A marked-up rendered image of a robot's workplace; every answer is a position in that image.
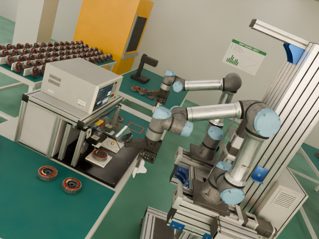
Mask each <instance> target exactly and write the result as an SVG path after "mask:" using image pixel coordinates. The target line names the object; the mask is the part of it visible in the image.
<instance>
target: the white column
mask: <svg viewBox="0 0 319 239"><path fill-rule="evenodd" d="M58 3H59V0H19V5H18V11H17V17H16V23H15V29H14V36H13V42H12V44H13V45H15V44H16V43H20V44H24V43H29V44H33V43H41V42H44V43H47V42H50V40H51V36H52V31H53V27H54V22H55V18H56V12H57V7H58Z"/></svg>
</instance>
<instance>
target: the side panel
mask: <svg viewBox="0 0 319 239"><path fill-rule="evenodd" d="M60 120H61V119H60V118H59V117H57V116H54V115H52V114H50V113H48V112H46V111H44V110H42V109H40V108H38V107H36V106H33V105H31V104H29V103H27V102H25V101H23V100H22V101H21V106H20V111H19V118H18V123H17V129H16V134H15V139H14V142H16V143H18V144H20V145H22V146H24V147H26V148H28V149H30V150H32V151H34V152H36V153H39V154H41V155H43V156H45V157H47V158H49V159H50V158H52V156H51V155H52V151H53V147H54V144H55V140H56V135H57V131H58V128H59V124H60Z"/></svg>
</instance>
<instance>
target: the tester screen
mask: <svg viewBox="0 0 319 239"><path fill-rule="evenodd" d="M112 87H113V84H112V85H110V86H108V87H106V88H103V89H101V90H99V92H98V95H97V98H96V101H95V105H94V107H96V106H98V105H99V104H98V105H97V102H99V101H101V102H100V104H102V102H103V100H104V99H105V98H106V97H108V96H110V95H108V96H106V97H104V96H105V94H106V93H108V92H110V91H111V90H112ZM101 106H102V105H101ZM99 107H100V106H99ZM97 108H98V107H97ZM97 108H95V109H97ZM95 109H93V110H95Z"/></svg>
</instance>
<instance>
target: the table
mask: <svg viewBox="0 0 319 239"><path fill-rule="evenodd" d="M79 45H80V46H79ZM63 46H64V47H63ZM14 47H15V49H14V48H13V46H12V44H5V46H4V48H5V49H3V47H2V46H1V45H0V56H1V57H5V56H6V57H5V62H6V64H0V72H1V73H4V74H6V75H8V76H10V77H12V78H14V79H16V80H18V81H21V82H19V83H15V84H11V85H6V86H2V87H0V91H4V90H7V89H11V88H15V87H19V86H23V85H26V84H27V85H29V88H28V92H31V91H34V90H36V87H39V86H41V85H42V81H43V76H44V71H45V67H46V63H50V62H56V61H57V59H56V57H58V61H62V60H67V59H70V57H69V55H71V59H73V58H79V57H80V58H82V59H84V60H87V61H89V62H91V63H93V64H95V65H98V66H100V67H102V68H105V67H108V66H109V71H112V69H113V66H114V65H115V64H117V61H115V60H113V55H112V54H109V55H108V54H106V55H105V56H104V55H103V51H102V50H100V51H98V48H97V47H94V49H93V48H92V47H90V48H89V46H88V44H85V45H84V43H83V41H82V40H80V41H79V42H78V41H75V42H73V41H70V48H69V43H68V42H67V41H65V42H64V43H63V42H62V41H60V42H59V44H58V42H53V44H52V43H51V42H47V44H45V43H44V42H41V43H40V44H39V45H38V44H37V43H33V44H32V47H31V45H30V44H29V43H24V45H23V46H22V45H21V44H20V43H16V44H15V46H14ZM23 47H24V48H23ZM51 47H52V48H51ZM57 47H58V48H57ZM36 48H38V50H36ZM44 48H46V51H45V50H44ZM20 49H21V51H20V52H21V55H19V52H18V50H20ZM27 49H29V51H28V50H27ZM8 50H10V53H9V52H8ZM69 50H70V52H69ZM37 51H38V53H37ZM63 51H64V53H63ZM49 52H51V54H50V53H49ZM56 52H58V53H56ZM42 53H44V56H43V55H42ZM85 53H86V54H85ZM10 54H11V55H10ZM33 54H36V59H35V57H34V55H33ZM24 55H27V56H26V58H27V61H26V58H25V56H24ZM13 56H17V62H16V61H15V59H14V57H13ZM63 56H64V57H63ZM91 57H92V58H91ZM49 58H50V60H49ZM86 58H88V59H86ZM40 59H43V61H42V63H43V65H42V63H41V61H40ZM33 60H34V63H33V64H32V62H31V61H33ZM21 62H24V67H25V68H23V65H22V63H21ZM12 63H14V64H13V67H14V70H11V66H12ZM38 66H40V68H39V69H38V68H37V67H38ZM28 68H31V69H30V74H31V75H26V76H23V74H24V69H28ZM0 116H1V117H3V118H5V119H7V120H10V119H13V118H14V117H12V116H10V115H8V114H6V113H4V112H2V111H0Z"/></svg>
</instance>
